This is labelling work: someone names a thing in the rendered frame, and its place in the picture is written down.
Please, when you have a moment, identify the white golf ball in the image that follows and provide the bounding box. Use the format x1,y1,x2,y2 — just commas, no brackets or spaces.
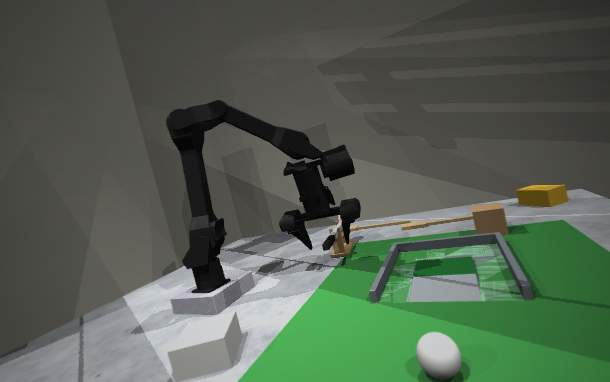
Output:
416,332,462,380

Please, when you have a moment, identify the brown cube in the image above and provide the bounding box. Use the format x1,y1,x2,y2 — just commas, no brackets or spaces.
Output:
471,203,509,236

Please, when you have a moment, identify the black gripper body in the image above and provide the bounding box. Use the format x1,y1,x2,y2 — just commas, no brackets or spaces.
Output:
279,183,361,232

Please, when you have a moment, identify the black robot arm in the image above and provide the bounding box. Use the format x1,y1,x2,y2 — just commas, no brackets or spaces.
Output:
166,100,355,293

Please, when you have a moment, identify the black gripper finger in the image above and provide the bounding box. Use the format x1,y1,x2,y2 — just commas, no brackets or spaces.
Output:
287,222,313,250
341,219,355,244

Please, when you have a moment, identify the yellow box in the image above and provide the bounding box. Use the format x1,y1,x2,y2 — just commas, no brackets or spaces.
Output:
516,185,568,207

